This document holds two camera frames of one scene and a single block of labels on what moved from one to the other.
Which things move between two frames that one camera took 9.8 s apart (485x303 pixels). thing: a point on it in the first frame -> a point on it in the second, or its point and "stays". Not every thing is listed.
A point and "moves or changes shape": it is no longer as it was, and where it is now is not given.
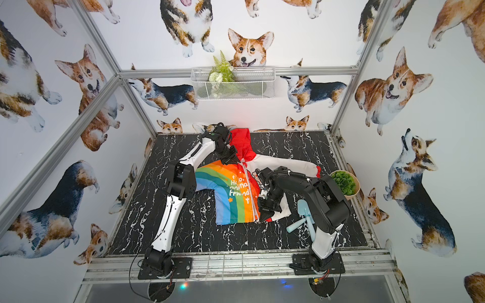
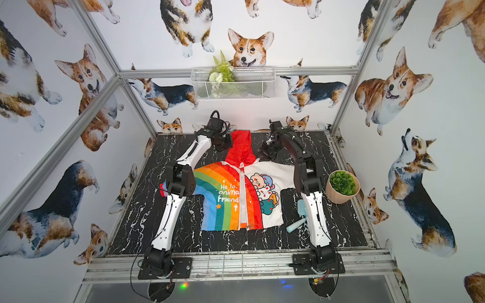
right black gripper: x=266 y=211 -> x=267 y=156
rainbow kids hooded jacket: x=235 y=186 moves or changes shape
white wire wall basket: x=250 y=83 stays
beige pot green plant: x=348 y=184 stays
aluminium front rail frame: x=379 y=266 stays
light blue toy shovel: x=304 y=209 stays
